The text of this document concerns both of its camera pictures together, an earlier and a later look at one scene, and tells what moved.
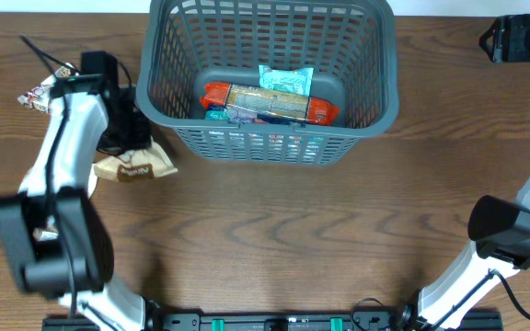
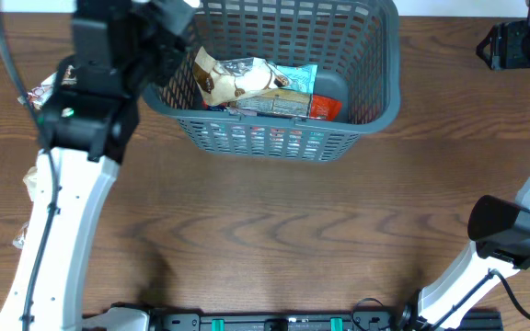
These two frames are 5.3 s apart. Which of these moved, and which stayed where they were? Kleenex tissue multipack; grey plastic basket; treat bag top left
Moved: Kleenex tissue multipack
Stayed: treat bag top left; grey plastic basket
